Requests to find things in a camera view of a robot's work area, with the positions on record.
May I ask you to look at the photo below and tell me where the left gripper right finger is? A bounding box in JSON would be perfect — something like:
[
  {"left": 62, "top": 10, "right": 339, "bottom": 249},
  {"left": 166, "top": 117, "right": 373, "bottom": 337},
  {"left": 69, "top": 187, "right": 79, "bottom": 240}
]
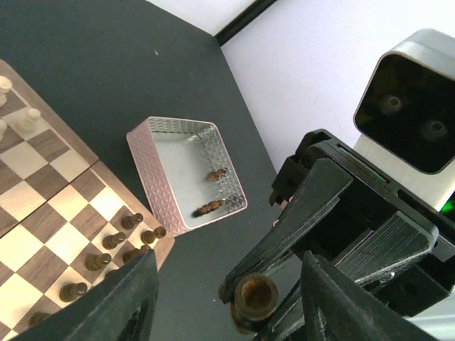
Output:
[{"left": 301, "top": 251, "right": 435, "bottom": 340}]

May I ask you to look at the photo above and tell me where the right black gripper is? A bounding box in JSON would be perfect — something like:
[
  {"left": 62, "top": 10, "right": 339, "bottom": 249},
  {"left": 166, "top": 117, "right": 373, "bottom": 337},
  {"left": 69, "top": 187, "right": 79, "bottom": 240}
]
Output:
[{"left": 218, "top": 129, "right": 451, "bottom": 340}]

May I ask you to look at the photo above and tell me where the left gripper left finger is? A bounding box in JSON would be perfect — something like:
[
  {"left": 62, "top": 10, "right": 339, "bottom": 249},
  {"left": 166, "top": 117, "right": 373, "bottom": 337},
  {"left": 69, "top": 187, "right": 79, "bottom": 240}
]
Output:
[{"left": 17, "top": 250, "right": 159, "bottom": 341}]

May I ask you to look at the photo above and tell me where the dark knight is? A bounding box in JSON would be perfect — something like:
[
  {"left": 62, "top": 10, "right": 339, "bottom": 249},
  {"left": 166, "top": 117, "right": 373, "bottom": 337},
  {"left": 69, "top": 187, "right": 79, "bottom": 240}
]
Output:
[{"left": 122, "top": 245, "right": 151, "bottom": 264}]

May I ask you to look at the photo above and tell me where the dark rook corner piece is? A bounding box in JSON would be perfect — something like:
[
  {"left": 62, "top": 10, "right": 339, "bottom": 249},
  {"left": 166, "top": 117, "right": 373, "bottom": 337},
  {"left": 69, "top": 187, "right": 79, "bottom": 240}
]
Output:
[{"left": 140, "top": 226, "right": 166, "bottom": 244}]

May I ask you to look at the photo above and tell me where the wooden chess board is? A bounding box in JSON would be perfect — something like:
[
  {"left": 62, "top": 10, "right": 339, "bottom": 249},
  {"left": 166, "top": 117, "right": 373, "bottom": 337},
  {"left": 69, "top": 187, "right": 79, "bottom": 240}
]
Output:
[{"left": 1, "top": 62, "right": 175, "bottom": 340}]

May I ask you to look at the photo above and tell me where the white chess pieces row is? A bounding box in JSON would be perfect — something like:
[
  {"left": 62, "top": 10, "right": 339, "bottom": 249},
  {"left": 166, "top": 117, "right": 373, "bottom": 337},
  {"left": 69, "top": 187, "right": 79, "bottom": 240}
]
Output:
[{"left": 1, "top": 75, "right": 41, "bottom": 139}]

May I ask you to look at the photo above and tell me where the dark queen in tin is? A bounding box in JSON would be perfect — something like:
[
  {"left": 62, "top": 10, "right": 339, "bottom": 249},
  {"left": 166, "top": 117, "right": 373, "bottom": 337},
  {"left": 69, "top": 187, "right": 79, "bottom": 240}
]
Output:
[{"left": 191, "top": 200, "right": 225, "bottom": 217}]

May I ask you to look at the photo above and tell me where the pink-rimmed metal tin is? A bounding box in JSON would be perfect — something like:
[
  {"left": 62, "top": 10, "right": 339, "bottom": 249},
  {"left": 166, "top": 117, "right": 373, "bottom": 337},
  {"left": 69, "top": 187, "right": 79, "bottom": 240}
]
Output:
[{"left": 126, "top": 117, "right": 247, "bottom": 236}]

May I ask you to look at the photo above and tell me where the dark pawn in tin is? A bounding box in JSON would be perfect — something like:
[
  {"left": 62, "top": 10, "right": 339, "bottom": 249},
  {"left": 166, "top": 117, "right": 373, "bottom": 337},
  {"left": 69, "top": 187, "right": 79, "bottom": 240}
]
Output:
[{"left": 207, "top": 168, "right": 228, "bottom": 181}]

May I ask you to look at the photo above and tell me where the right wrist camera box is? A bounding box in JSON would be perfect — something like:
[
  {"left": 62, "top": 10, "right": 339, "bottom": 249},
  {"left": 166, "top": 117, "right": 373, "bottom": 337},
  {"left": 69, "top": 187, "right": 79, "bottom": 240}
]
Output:
[{"left": 354, "top": 28, "right": 454, "bottom": 213}]

